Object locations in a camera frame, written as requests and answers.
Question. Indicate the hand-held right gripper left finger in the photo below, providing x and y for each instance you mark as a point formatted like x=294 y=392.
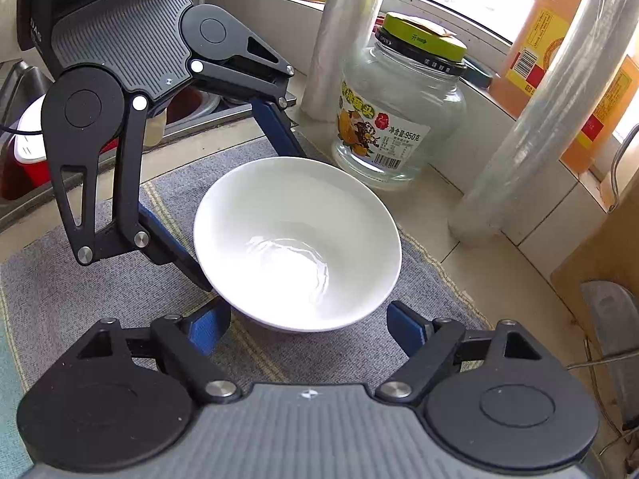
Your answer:
x=212 y=324

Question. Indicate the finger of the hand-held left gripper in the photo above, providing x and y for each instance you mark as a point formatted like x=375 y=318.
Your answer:
x=169 y=239
x=279 y=129

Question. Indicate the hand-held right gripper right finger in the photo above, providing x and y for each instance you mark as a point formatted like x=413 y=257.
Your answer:
x=409 y=327

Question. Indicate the wide white bowl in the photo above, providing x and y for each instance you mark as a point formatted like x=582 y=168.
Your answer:
x=299 y=239

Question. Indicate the grey checked mat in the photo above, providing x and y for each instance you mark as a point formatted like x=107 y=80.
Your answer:
x=100 y=289

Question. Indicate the red basin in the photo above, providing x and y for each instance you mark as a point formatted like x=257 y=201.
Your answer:
x=192 y=105

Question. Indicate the cream bottle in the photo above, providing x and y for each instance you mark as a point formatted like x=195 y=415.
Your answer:
x=154 y=129

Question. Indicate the stainless steel sink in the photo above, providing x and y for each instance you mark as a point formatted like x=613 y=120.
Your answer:
x=20 y=80

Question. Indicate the plastic wrap roll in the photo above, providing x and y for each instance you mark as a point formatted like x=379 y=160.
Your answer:
x=539 y=134
x=344 y=35

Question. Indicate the glass jar with green lid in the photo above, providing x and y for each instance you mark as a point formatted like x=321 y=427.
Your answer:
x=399 y=124

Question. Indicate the red container with white lid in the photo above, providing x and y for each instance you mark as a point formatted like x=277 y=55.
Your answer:
x=30 y=169

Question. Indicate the bamboo cutting board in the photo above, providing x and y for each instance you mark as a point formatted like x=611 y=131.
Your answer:
x=599 y=259

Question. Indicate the dark blue dish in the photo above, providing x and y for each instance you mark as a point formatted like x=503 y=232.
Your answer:
x=482 y=75

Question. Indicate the teal cloth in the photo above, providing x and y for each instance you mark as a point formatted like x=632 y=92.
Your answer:
x=7 y=384

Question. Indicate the orange plastic bottle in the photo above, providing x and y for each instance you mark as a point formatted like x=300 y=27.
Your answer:
x=544 y=35
x=609 y=110

